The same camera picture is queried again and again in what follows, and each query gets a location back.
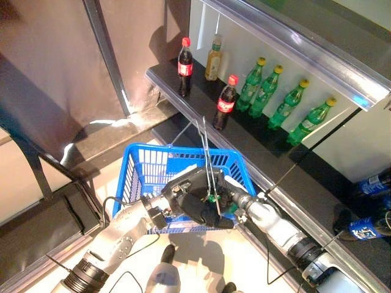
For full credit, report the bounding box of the green Sprite bottle yellow cap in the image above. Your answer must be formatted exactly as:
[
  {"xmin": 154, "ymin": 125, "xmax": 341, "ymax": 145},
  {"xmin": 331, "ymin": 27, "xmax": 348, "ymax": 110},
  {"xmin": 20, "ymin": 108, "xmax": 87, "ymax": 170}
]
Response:
[
  {"xmin": 206, "ymin": 194, "xmax": 239, "ymax": 216},
  {"xmin": 235, "ymin": 57, "xmax": 266, "ymax": 111},
  {"xmin": 249, "ymin": 64, "xmax": 284, "ymax": 119},
  {"xmin": 268, "ymin": 78, "xmax": 310, "ymax": 131},
  {"xmin": 287, "ymin": 96, "xmax": 337, "ymax": 147}
]

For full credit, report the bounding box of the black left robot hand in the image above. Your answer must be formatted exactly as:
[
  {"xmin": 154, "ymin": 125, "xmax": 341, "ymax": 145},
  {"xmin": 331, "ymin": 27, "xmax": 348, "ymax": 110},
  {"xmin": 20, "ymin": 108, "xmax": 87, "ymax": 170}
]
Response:
[{"xmin": 160, "ymin": 166, "xmax": 235, "ymax": 230}]

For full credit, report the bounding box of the black base deck board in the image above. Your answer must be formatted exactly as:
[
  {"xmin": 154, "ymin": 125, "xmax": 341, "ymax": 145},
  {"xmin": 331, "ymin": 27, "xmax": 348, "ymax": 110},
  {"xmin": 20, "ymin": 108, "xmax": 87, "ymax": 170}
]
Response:
[
  {"xmin": 241, "ymin": 210, "xmax": 309, "ymax": 293},
  {"xmin": 151, "ymin": 112, "xmax": 271, "ymax": 199}
]

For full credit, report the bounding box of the silver right robot leg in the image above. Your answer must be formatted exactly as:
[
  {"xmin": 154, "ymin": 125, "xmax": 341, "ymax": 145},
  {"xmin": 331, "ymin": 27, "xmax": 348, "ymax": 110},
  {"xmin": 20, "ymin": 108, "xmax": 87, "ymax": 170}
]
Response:
[{"xmin": 222, "ymin": 281, "xmax": 245, "ymax": 293}]

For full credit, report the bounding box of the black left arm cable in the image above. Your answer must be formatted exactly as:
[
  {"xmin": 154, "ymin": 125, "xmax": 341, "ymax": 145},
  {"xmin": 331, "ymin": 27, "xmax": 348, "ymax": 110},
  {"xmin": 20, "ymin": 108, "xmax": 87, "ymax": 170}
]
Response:
[{"xmin": 101, "ymin": 196, "xmax": 162, "ymax": 293}]

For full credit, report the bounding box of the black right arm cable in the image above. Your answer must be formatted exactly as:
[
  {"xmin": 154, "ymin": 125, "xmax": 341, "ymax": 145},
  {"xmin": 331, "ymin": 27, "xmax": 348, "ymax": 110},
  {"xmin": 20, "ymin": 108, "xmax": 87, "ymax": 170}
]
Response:
[{"xmin": 265, "ymin": 237, "xmax": 306, "ymax": 293}]

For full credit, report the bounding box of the small yellow tea bottle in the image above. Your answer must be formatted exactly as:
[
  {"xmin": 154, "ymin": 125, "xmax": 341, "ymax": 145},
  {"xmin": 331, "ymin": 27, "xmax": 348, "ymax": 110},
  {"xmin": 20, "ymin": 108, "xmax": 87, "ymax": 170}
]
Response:
[{"xmin": 205, "ymin": 33, "xmax": 223, "ymax": 82}]

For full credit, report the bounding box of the silver left robot leg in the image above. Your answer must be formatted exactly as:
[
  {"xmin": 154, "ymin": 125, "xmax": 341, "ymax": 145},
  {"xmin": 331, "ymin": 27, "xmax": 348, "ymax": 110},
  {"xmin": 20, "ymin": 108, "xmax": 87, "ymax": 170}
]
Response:
[{"xmin": 145, "ymin": 244, "xmax": 181, "ymax": 293}]

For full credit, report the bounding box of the Pepsi bottle blue cap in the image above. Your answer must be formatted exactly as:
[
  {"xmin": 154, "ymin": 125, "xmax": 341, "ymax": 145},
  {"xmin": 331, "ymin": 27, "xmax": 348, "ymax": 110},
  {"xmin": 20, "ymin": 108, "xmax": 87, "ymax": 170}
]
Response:
[
  {"xmin": 354, "ymin": 173, "xmax": 391, "ymax": 201},
  {"xmin": 332, "ymin": 207, "xmax": 391, "ymax": 242}
]

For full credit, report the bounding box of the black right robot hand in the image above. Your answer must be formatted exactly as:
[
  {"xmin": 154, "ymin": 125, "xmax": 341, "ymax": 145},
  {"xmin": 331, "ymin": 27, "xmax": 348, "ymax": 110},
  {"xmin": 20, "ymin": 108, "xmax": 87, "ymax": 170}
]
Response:
[{"xmin": 216, "ymin": 178, "xmax": 250, "ymax": 215}]

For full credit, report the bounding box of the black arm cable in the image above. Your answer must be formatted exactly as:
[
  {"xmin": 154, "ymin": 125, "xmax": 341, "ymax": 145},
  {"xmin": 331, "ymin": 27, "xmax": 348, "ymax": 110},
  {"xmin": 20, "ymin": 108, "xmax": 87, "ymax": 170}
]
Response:
[
  {"xmin": 265, "ymin": 237, "xmax": 306, "ymax": 293},
  {"xmin": 101, "ymin": 196, "xmax": 162, "ymax": 293}
]

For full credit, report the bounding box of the Coca-Cola bottle red cap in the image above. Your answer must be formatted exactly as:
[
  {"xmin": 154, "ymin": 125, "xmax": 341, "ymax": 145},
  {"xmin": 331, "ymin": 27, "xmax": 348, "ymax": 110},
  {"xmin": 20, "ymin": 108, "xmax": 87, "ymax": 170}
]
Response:
[
  {"xmin": 213, "ymin": 74, "xmax": 239, "ymax": 131},
  {"xmin": 177, "ymin": 37, "xmax": 194, "ymax": 98}
]

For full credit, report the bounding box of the dark stone floor plinth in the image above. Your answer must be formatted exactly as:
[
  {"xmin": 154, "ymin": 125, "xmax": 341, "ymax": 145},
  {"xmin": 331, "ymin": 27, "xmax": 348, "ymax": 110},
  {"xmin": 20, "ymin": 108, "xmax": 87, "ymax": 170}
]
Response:
[{"xmin": 60, "ymin": 100, "xmax": 181, "ymax": 172}]

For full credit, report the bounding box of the silver robot leg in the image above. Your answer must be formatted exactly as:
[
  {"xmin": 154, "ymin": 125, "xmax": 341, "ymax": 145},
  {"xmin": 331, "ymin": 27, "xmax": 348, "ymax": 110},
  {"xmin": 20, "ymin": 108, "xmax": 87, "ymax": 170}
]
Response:
[
  {"xmin": 145, "ymin": 244, "xmax": 181, "ymax": 293},
  {"xmin": 222, "ymin": 281, "xmax": 245, "ymax": 293}
]

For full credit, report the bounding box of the blue plastic shopping basket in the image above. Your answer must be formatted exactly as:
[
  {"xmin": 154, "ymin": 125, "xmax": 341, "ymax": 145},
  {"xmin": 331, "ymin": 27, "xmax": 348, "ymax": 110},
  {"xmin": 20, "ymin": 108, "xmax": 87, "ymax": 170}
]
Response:
[{"xmin": 112, "ymin": 115, "xmax": 257, "ymax": 236}]

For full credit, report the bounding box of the dark metal wall post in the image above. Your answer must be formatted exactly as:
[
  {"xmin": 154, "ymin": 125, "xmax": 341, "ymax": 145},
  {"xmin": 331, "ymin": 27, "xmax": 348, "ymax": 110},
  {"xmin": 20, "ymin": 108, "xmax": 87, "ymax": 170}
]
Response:
[{"xmin": 82, "ymin": 0, "xmax": 134, "ymax": 116}]

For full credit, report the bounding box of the black framed display stand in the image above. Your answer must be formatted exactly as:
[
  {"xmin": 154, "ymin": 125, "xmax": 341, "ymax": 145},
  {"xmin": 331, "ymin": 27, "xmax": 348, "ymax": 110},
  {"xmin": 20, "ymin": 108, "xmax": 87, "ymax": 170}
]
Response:
[{"xmin": 0, "ymin": 128, "xmax": 104, "ymax": 293}]

